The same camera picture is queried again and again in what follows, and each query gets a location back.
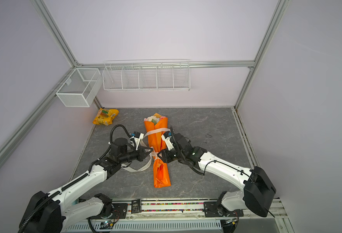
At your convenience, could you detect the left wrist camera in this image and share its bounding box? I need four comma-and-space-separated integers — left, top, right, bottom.
130, 132, 144, 150

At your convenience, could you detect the white wire shelf basket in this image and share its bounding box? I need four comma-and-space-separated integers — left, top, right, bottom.
102, 59, 191, 91

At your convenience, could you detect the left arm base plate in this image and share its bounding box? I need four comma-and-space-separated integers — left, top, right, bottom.
89, 203, 128, 219

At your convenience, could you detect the cream printed ribbon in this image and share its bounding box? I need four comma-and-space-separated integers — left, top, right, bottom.
121, 127, 171, 173

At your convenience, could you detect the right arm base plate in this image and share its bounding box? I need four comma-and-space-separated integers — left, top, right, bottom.
203, 201, 244, 217

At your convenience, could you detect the orange wrapping paper sheet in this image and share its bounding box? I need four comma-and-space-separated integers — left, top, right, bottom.
144, 113, 171, 188

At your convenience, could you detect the black box on rail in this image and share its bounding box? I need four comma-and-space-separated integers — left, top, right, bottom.
131, 199, 142, 214

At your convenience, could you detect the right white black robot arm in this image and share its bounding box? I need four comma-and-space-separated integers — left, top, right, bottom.
159, 137, 276, 217

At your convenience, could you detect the yellow snack bag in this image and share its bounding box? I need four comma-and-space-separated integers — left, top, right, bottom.
92, 108, 119, 126

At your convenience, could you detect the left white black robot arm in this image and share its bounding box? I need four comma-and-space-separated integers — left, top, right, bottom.
18, 145, 152, 233

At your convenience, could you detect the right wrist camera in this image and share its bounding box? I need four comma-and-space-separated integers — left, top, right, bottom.
161, 131, 174, 151

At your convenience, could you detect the cream fake rose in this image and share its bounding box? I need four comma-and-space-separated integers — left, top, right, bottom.
147, 116, 160, 124

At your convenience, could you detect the white mesh box basket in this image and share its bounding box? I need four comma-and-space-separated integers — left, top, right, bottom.
56, 68, 103, 107

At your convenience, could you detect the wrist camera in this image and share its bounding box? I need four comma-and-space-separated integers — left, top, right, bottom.
161, 131, 174, 151
130, 132, 144, 150

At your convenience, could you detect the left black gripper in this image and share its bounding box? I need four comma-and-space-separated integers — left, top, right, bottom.
119, 145, 153, 164

